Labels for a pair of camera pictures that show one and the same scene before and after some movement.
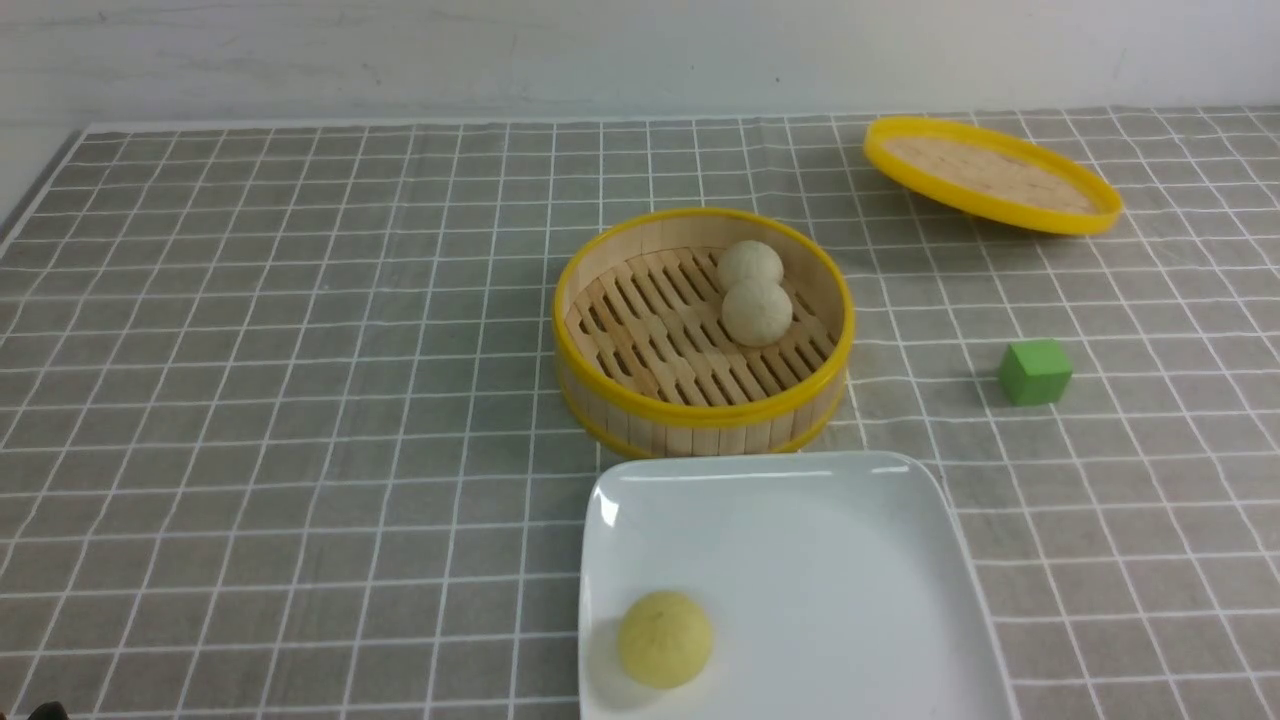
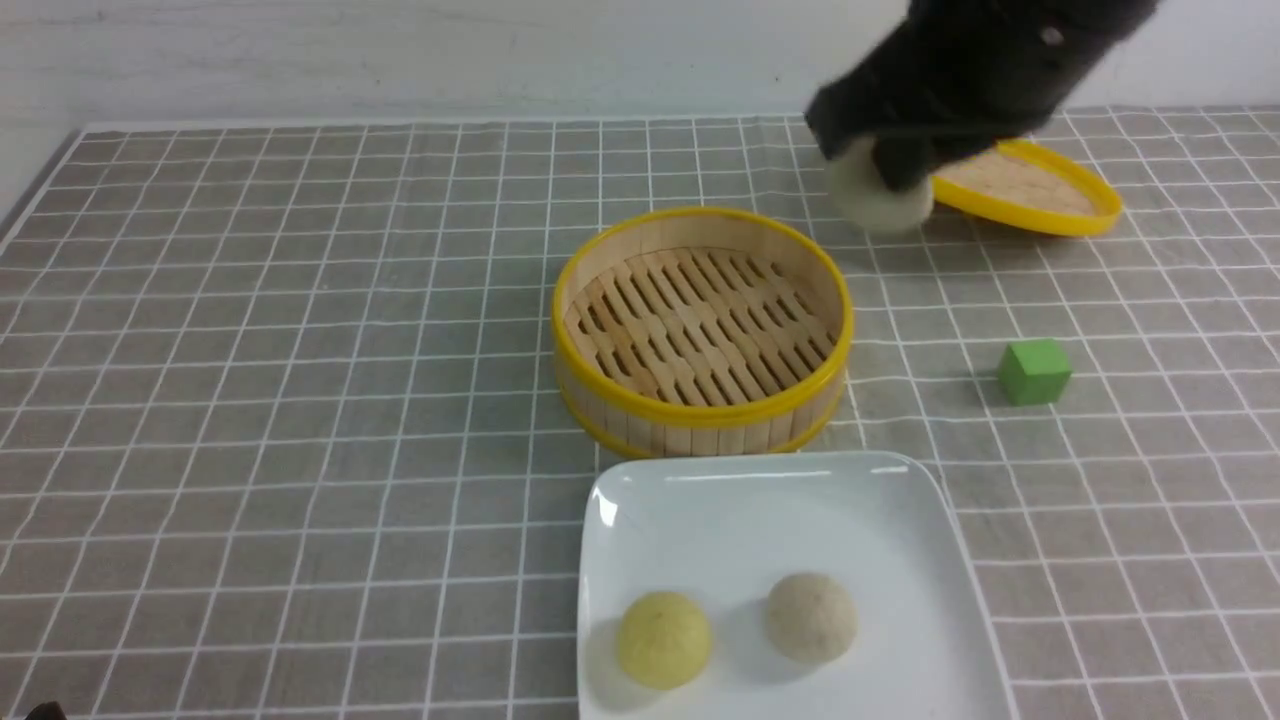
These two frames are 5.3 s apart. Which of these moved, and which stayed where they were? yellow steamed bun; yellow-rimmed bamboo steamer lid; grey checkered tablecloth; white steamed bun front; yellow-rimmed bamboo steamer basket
Moved: white steamed bun front
Stayed: yellow-rimmed bamboo steamer lid; yellow-rimmed bamboo steamer basket; yellow steamed bun; grey checkered tablecloth
